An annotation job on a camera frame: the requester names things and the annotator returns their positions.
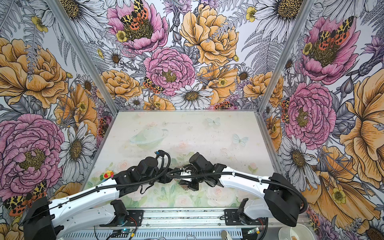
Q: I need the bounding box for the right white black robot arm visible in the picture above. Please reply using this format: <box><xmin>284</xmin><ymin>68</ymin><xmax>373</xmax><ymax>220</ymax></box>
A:
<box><xmin>166</xmin><ymin>153</ymin><xmax>308</xmax><ymax>227</ymax></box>

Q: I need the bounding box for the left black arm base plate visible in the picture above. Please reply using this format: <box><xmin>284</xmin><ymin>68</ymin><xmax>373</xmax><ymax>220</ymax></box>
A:
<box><xmin>100</xmin><ymin>210</ymin><xmax>144</xmax><ymax>227</ymax></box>

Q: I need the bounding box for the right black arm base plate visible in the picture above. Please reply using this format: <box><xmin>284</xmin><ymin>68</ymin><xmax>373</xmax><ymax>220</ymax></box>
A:
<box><xmin>220</xmin><ymin>209</ymin><xmax>267</xmax><ymax>226</ymax></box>

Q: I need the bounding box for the slotted grey cable duct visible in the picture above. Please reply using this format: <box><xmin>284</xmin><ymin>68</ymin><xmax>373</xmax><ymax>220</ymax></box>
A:
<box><xmin>62</xmin><ymin>229</ymin><xmax>243</xmax><ymax>240</ymax></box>

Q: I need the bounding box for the white paper cup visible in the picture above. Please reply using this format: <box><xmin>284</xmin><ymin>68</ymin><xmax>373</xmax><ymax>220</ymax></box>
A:
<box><xmin>278</xmin><ymin>224</ymin><xmax>315</xmax><ymax>240</ymax></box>

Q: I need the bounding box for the aluminium mounting rail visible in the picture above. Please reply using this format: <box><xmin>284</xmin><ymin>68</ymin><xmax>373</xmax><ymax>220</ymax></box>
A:
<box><xmin>56</xmin><ymin>206</ymin><xmax>311</xmax><ymax>230</ymax></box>

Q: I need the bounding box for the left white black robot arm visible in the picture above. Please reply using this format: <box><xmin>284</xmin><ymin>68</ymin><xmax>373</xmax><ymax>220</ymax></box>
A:
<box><xmin>21</xmin><ymin>150</ymin><xmax>171</xmax><ymax>240</ymax></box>

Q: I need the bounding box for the colourful flower toy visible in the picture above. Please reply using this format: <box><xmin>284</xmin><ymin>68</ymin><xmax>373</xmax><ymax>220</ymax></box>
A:
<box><xmin>100</xmin><ymin>170</ymin><xmax>114</xmax><ymax>182</ymax></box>

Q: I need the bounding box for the small circuit board with wires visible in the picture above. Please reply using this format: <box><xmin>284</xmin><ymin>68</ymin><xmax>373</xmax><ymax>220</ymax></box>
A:
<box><xmin>109</xmin><ymin>229</ymin><xmax>137</xmax><ymax>240</ymax></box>

